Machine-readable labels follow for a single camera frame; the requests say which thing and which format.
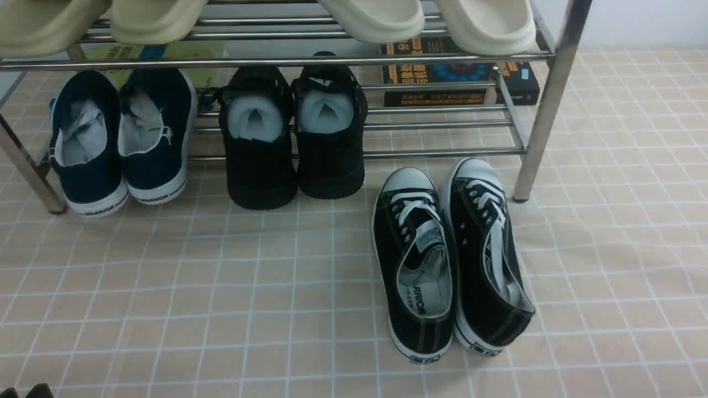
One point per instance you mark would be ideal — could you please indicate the stainless steel shoe rack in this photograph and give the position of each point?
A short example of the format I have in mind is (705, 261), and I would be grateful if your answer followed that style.
(558, 55)

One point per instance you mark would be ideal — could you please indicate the left black canvas sneaker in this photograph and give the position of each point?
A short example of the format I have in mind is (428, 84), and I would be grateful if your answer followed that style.
(409, 243)

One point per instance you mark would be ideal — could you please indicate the black canvas sneaker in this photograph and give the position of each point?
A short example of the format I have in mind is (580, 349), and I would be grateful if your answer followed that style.
(409, 243)
(492, 308)

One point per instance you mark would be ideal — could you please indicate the cream slipper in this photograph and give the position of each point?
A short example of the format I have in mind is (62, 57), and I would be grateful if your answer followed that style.
(378, 22)
(491, 28)

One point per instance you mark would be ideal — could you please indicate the left black mesh shoe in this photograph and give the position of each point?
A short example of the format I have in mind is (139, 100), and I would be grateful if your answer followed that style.
(256, 108)

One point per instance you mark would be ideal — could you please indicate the black book with orange text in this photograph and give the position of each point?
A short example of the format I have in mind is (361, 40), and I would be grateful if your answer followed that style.
(519, 77)

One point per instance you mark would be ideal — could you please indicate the far-left beige slipper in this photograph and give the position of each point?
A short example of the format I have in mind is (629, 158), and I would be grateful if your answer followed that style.
(43, 28)

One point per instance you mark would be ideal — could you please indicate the right black mesh shoe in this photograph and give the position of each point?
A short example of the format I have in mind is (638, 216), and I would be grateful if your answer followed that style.
(330, 110)

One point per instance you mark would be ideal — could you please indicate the right black canvas sneaker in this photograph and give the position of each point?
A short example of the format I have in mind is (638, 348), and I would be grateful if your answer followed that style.
(492, 308)

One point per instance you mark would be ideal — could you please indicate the right cream slipper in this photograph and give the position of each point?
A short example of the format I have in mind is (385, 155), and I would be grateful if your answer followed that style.
(491, 28)

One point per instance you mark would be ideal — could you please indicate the left cream slipper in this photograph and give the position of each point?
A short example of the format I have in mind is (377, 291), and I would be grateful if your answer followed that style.
(378, 22)

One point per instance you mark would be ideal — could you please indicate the navy slip-on shoe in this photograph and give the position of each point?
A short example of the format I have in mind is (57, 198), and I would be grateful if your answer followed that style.
(84, 122)
(158, 111)

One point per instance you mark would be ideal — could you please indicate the black mesh shoe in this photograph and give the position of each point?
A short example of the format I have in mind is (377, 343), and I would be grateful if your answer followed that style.
(330, 110)
(256, 108)

